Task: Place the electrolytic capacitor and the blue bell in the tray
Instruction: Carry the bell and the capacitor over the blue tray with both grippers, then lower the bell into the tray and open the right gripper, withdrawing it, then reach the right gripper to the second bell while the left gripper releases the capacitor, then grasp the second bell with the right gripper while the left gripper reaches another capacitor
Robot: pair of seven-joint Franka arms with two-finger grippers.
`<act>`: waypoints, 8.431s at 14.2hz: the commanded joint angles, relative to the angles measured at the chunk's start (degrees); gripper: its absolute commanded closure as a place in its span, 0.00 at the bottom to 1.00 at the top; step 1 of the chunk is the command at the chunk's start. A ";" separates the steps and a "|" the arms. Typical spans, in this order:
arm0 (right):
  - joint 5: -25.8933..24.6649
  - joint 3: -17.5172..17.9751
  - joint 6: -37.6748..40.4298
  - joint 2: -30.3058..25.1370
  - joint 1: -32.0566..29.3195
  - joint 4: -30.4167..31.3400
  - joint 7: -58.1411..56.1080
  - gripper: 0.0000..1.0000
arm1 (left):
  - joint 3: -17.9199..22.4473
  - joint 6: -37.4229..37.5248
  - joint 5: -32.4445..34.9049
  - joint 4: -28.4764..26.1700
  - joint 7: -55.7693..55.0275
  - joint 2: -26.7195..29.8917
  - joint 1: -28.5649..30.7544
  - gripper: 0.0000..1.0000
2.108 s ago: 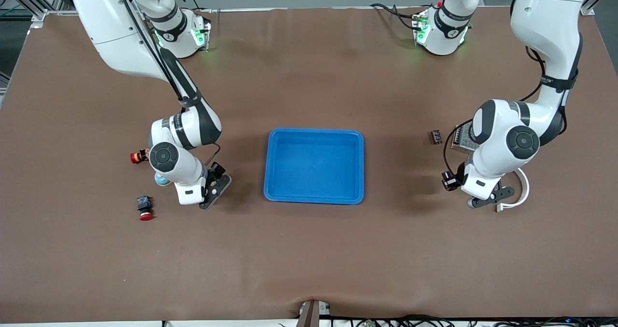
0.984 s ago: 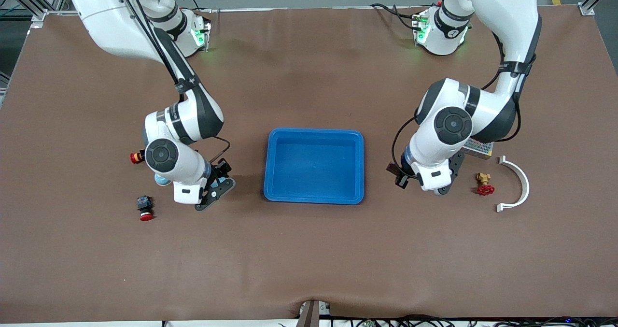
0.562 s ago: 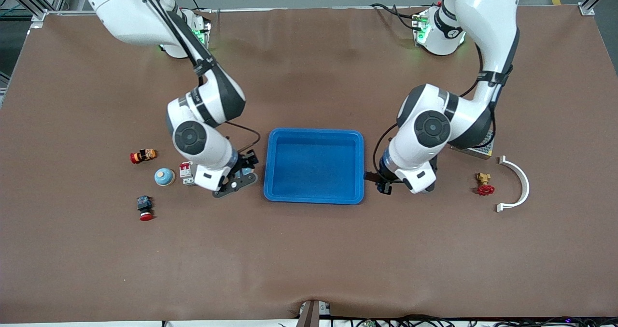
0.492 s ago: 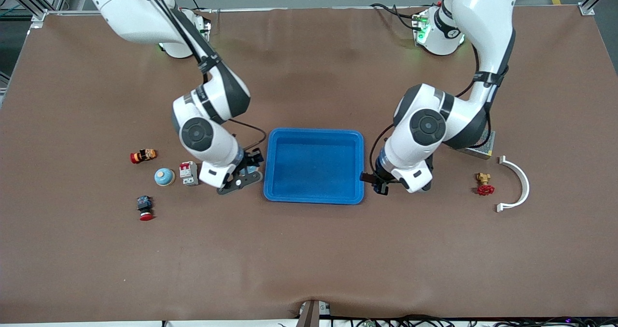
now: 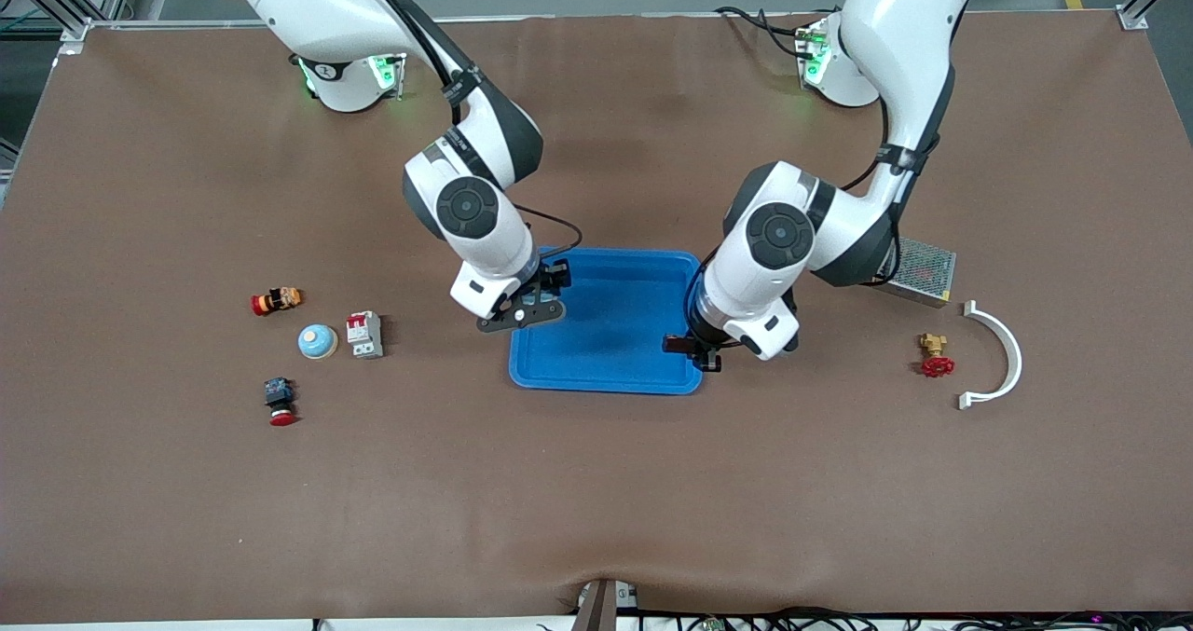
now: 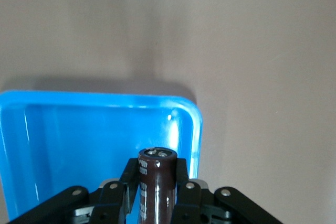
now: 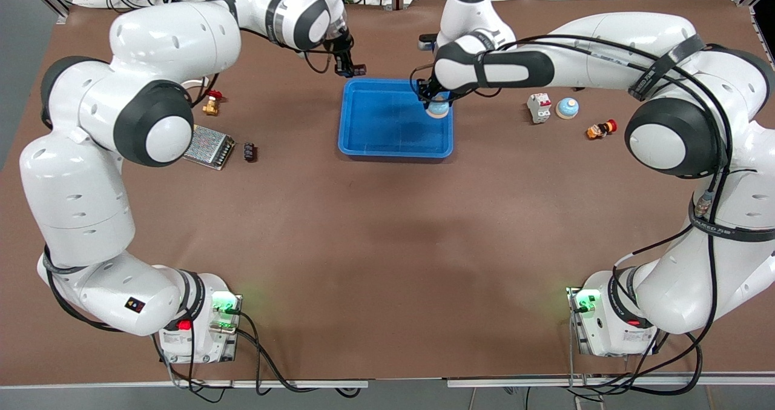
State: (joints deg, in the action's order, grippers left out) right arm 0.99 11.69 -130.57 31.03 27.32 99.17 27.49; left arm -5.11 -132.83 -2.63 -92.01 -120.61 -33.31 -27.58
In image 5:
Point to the red orange emergency stop button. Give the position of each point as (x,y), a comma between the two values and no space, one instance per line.
(277,301)

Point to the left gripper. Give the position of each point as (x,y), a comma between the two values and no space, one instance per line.
(696,339)

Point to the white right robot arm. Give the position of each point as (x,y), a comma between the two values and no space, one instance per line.
(466,207)

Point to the white curved plastic bracket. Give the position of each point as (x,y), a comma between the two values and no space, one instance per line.
(1016,356)

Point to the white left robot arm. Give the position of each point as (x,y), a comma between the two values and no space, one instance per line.
(778,235)

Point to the white red circuit breaker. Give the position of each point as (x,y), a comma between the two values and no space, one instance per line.
(364,335)

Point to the blue plastic tray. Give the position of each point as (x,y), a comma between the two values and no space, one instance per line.
(615,333)

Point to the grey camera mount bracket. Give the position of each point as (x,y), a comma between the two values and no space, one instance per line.
(596,608)

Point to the brass valve red handwheel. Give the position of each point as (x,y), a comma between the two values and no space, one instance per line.
(936,363)

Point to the metal mesh power supply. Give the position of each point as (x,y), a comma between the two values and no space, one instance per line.
(932,272)

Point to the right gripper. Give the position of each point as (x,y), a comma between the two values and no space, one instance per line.
(551,279)

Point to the brown table mat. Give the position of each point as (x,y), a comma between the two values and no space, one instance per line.
(596,482)

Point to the black blue red push button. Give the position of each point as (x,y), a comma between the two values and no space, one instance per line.
(280,401)

